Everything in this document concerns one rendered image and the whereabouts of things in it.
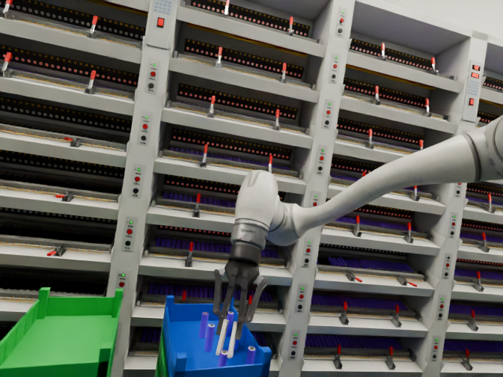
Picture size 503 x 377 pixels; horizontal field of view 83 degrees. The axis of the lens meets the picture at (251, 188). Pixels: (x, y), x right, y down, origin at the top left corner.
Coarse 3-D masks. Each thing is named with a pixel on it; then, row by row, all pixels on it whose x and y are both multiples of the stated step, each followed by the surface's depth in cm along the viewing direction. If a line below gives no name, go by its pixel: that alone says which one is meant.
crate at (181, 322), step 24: (168, 312) 80; (192, 312) 84; (168, 336) 67; (192, 336) 76; (216, 336) 78; (168, 360) 62; (192, 360) 66; (216, 360) 67; (240, 360) 69; (264, 360) 60
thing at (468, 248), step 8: (464, 224) 154; (472, 224) 155; (480, 224) 156; (488, 224) 156; (496, 224) 157; (464, 232) 152; (472, 232) 154; (480, 232) 157; (488, 232) 158; (496, 232) 158; (464, 240) 142; (472, 240) 143; (480, 240) 145; (488, 240) 148; (496, 240) 152; (464, 248) 136; (472, 248) 139; (480, 248) 140; (488, 248) 138; (496, 248) 144; (464, 256) 135; (472, 256) 136; (480, 256) 137; (488, 256) 138; (496, 256) 138
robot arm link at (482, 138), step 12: (468, 132) 56; (480, 132) 54; (492, 132) 50; (480, 144) 52; (492, 144) 50; (480, 156) 52; (492, 156) 51; (480, 168) 53; (492, 168) 52; (480, 180) 55
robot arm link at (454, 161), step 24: (456, 144) 55; (384, 168) 62; (408, 168) 58; (432, 168) 56; (456, 168) 54; (360, 192) 66; (384, 192) 63; (288, 216) 80; (312, 216) 79; (336, 216) 75; (288, 240) 83
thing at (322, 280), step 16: (384, 256) 144; (400, 256) 146; (416, 272) 142; (320, 288) 121; (336, 288) 122; (352, 288) 124; (368, 288) 125; (384, 288) 126; (400, 288) 128; (416, 288) 129; (432, 288) 131
